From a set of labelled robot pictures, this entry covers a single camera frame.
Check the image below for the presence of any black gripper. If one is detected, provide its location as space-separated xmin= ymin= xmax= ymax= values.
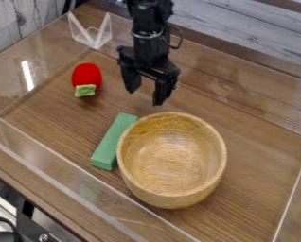
xmin=118 ymin=45 xmax=181 ymax=106

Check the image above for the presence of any red plush strawberry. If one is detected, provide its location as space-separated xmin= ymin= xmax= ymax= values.
xmin=71 ymin=62 xmax=103 ymax=97

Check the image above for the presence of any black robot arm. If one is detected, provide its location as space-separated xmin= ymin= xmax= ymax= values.
xmin=117 ymin=0 xmax=184 ymax=106

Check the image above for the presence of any wooden bowl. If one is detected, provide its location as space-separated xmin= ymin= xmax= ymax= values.
xmin=117 ymin=112 xmax=228 ymax=209

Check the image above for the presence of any green rectangular block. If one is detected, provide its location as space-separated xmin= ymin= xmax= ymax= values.
xmin=90 ymin=112 xmax=138 ymax=171

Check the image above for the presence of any clear acrylic corner bracket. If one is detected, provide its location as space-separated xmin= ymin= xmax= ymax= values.
xmin=67 ymin=12 xmax=113 ymax=50

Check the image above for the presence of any black table leg bracket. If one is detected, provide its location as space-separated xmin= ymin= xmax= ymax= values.
xmin=16 ymin=200 xmax=61 ymax=242

